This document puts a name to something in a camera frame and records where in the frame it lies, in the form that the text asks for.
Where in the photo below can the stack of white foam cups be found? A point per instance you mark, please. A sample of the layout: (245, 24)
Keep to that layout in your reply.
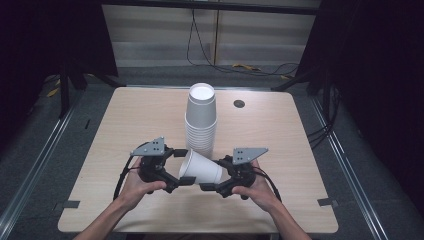
(200, 133)

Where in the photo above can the grey tape strip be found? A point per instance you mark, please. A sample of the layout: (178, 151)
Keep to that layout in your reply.
(326, 202)
(71, 204)

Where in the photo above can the black metal stand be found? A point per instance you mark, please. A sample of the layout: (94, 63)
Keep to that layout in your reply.
(64, 96)
(293, 81)

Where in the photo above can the dark curtain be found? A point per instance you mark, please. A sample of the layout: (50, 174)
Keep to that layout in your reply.
(376, 66)
(40, 43)

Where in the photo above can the yellow tape scrap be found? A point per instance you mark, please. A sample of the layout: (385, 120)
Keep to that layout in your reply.
(52, 92)
(246, 66)

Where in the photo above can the person's left hand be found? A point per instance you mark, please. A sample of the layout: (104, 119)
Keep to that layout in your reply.
(136, 186)

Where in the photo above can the person's right hand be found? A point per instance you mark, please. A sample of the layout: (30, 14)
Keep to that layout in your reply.
(260, 190)

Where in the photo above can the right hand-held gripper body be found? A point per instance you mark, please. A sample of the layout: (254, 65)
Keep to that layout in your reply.
(246, 155)

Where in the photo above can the single white foam cup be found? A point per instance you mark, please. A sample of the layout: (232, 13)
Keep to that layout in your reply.
(200, 168)

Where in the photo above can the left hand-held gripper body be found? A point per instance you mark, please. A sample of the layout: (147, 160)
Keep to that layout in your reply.
(151, 148)

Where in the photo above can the black overhead bar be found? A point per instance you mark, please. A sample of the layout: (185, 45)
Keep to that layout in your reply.
(213, 6)

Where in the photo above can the metal floor rail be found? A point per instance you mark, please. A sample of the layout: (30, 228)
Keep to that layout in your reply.
(36, 163)
(350, 170)

